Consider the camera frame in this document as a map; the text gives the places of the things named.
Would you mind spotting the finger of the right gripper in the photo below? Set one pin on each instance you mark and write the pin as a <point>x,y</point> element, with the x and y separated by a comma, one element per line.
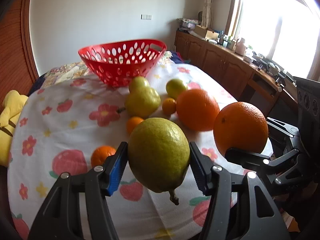
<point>248,160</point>
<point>278,129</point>

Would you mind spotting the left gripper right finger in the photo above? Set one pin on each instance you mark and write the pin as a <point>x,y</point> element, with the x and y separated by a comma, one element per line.
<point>240,206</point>

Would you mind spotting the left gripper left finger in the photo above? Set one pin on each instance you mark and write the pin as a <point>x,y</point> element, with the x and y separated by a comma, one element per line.
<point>76,204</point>

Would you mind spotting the large orange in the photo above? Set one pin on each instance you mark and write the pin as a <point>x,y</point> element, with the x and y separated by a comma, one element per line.
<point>197,110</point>
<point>240,125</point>

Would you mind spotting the small tangerine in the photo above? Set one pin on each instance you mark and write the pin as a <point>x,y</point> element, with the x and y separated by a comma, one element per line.
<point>100,154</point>
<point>132,123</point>
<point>169,106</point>

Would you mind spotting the large green-yellow pear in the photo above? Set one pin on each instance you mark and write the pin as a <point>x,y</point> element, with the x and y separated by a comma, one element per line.
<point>159,155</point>

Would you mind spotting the green apple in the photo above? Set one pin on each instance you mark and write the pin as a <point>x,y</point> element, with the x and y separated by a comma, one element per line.
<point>175,87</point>
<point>138,82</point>

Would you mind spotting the yellow-green pear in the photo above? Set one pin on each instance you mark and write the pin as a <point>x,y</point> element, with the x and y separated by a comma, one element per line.
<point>142,102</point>

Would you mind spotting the brown wooden cabinet row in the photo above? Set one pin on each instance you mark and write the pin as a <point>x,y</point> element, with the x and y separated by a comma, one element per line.
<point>244,81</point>

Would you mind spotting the white floral fruit-print cloth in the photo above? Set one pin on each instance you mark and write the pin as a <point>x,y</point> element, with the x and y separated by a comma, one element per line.
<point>58,130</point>

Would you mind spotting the yellow plush toy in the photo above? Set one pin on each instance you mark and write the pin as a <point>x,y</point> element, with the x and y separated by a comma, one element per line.
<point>12,104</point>

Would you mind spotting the cardboard box on cabinet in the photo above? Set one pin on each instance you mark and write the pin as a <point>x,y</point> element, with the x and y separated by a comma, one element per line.
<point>205,33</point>

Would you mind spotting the beige window curtain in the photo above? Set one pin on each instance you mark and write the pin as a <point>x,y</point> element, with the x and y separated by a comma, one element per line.
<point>207,13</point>

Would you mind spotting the red perforated plastic basket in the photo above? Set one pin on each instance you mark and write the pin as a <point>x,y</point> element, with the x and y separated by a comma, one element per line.
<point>117,63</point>

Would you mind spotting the white wall switch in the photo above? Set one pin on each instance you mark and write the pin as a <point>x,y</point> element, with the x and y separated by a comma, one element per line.
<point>146,17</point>

